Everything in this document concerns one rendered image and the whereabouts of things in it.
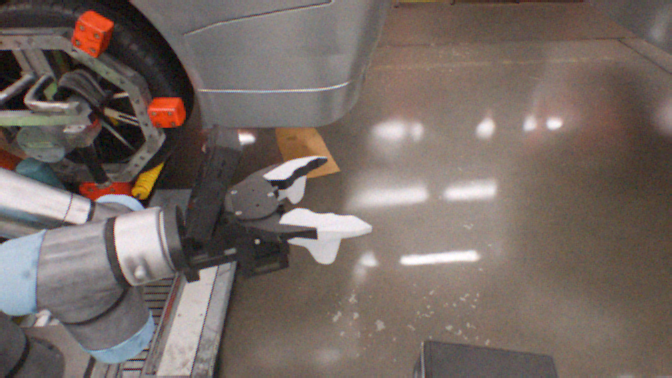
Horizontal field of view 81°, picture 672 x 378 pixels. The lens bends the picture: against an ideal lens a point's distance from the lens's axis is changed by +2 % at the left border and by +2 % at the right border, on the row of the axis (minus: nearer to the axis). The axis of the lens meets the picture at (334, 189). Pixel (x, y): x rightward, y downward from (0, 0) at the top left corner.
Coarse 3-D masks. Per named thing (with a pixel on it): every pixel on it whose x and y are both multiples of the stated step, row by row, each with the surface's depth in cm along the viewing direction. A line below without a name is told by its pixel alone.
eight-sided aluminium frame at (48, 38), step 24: (0, 48) 110; (24, 48) 110; (48, 48) 111; (72, 48) 111; (96, 72) 116; (120, 72) 117; (144, 96) 123; (144, 120) 127; (0, 144) 132; (144, 144) 138; (72, 168) 144; (120, 168) 145
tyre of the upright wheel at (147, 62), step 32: (32, 0) 112; (64, 0) 115; (96, 0) 121; (128, 32) 120; (128, 64) 123; (160, 64) 127; (160, 96) 130; (192, 96) 151; (128, 160) 149; (160, 160) 149
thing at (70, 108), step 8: (40, 48) 110; (40, 56) 111; (40, 64) 113; (48, 64) 113; (48, 72) 114; (40, 80) 111; (48, 80) 113; (56, 80) 116; (32, 88) 108; (40, 88) 109; (32, 96) 105; (32, 104) 102; (40, 104) 102; (48, 104) 102; (56, 104) 102; (64, 104) 102; (72, 104) 103; (72, 112) 103; (80, 112) 105
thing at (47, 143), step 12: (72, 96) 126; (84, 108) 126; (24, 132) 112; (36, 132) 112; (48, 132) 113; (60, 132) 116; (24, 144) 115; (36, 144) 115; (48, 144) 115; (60, 144) 115; (36, 156) 118; (48, 156) 118; (60, 156) 118
